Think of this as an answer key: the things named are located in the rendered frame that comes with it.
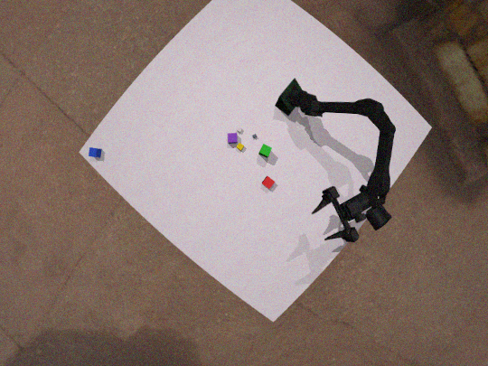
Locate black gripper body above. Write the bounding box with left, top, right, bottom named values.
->
left=322, top=186, right=363, bottom=242

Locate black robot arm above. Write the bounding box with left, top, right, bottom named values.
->
left=286, top=87, right=396, bottom=230

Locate purple cube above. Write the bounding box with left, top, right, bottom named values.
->
left=228, top=133, right=238, bottom=144

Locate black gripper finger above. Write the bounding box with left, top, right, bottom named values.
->
left=312, top=193, right=333, bottom=214
left=325, top=230, right=351, bottom=240

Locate red block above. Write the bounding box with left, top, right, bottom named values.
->
left=262, top=176, right=275, bottom=189

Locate small blue block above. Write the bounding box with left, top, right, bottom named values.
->
left=89, top=147, right=102, bottom=158

